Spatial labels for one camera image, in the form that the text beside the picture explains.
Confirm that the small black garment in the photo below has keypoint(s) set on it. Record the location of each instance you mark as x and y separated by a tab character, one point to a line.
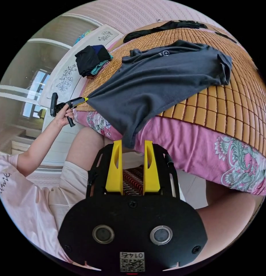
226	36

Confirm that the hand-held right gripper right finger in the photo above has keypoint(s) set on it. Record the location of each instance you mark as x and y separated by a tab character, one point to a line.
151	170

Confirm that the white floral headboard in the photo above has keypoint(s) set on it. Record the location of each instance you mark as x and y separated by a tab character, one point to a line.
66	75

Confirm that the person's left hand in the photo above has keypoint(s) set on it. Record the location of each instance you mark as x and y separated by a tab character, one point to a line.
64	116

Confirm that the person's body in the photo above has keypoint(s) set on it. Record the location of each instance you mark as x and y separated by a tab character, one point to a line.
27	207

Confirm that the person's left forearm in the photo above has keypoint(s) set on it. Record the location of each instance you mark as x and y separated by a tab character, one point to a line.
38	146

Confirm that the pile of clothes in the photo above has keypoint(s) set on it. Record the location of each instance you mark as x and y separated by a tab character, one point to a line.
90	60

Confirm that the window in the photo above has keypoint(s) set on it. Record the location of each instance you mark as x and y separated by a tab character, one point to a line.
39	84

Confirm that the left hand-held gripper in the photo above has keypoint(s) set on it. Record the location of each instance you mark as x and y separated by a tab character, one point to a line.
76	102

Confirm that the long black garment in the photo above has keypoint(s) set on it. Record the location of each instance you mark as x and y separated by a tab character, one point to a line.
150	32

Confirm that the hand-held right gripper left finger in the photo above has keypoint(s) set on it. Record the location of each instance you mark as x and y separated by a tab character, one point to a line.
114	170

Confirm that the gray short sleeve shirt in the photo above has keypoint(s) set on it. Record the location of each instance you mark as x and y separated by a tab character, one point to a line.
145	86

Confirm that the bed with woven mat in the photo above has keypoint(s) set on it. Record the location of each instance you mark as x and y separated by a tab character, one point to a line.
232	103

